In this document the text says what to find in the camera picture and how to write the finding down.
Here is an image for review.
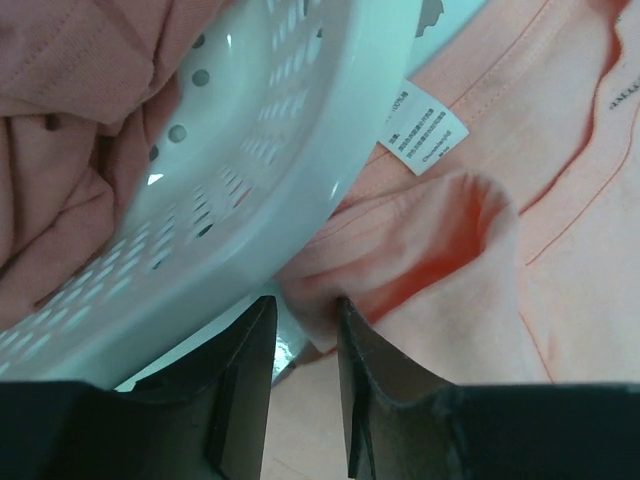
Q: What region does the salmon pink t-shirt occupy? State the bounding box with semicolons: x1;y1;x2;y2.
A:
259;0;640;480

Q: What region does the white plastic laundry basket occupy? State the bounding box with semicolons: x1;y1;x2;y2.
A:
1;1;422;388

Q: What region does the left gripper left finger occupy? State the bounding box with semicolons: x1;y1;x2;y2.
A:
114;296;278;479

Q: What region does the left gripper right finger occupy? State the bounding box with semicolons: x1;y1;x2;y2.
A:
337;298;464;479

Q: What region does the dark pink crumpled t-shirt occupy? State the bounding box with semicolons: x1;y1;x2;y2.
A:
1;0;225;328

